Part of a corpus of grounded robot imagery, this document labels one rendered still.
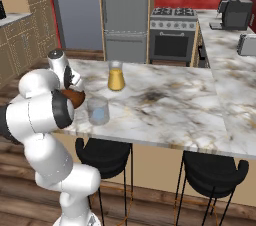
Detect brown ice bowl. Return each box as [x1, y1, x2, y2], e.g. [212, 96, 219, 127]
[60, 88, 87, 110]

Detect black bar stool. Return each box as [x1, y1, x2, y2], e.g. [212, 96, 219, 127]
[173, 150, 250, 226]
[74, 137, 135, 226]

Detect grey fridge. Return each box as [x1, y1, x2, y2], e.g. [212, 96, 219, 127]
[99, 0, 150, 65]

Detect small black appliance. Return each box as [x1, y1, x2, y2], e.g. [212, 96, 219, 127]
[0, 0, 8, 21]

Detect clear glass cup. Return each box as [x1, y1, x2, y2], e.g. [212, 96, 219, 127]
[86, 96, 111, 126]

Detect glass flask with yellow liquid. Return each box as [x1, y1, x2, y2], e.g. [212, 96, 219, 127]
[107, 60, 127, 92]

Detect beige base cupboards with handles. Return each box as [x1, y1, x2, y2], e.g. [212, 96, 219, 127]
[190, 20, 212, 69]

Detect grey toaster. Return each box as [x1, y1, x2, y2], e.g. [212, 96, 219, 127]
[236, 33, 256, 57]

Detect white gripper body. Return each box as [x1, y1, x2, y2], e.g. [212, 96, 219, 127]
[69, 67, 86, 92]

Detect grey oven with hob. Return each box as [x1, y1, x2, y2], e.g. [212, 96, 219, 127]
[148, 6, 199, 63]

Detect beige cupboard run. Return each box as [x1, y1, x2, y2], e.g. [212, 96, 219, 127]
[0, 0, 61, 88]

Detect black coffee machine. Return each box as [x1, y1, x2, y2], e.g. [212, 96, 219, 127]
[208, 0, 255, 32]

